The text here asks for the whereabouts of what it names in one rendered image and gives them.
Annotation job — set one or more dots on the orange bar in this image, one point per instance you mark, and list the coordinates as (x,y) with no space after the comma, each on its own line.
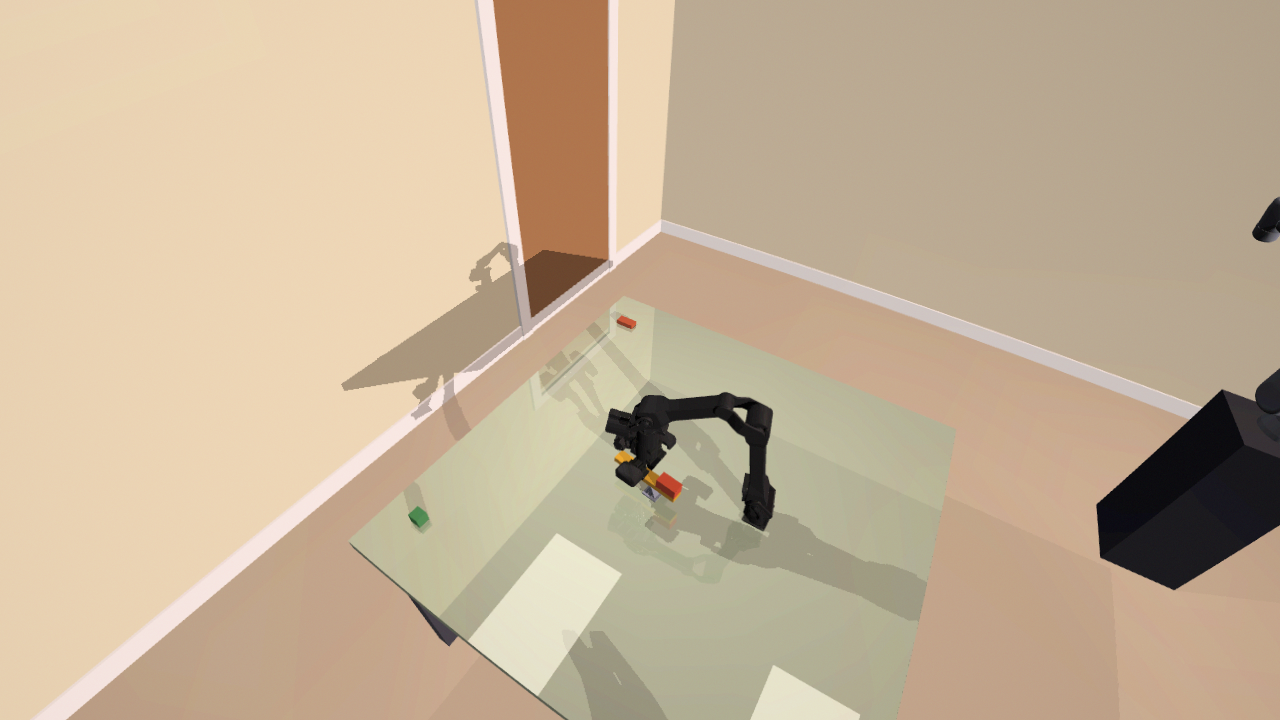
(664,484)

